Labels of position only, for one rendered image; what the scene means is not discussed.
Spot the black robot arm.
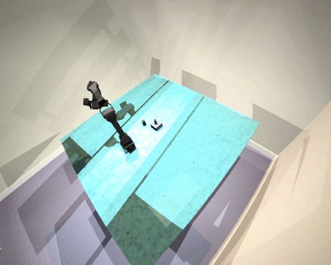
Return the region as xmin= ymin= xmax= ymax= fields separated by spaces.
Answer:
xmin=87 ymin=81 xmax=137 ymax=153

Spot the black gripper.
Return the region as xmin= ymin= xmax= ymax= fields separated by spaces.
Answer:
xmin=83 ymin=97 xmax=109 ymax=108

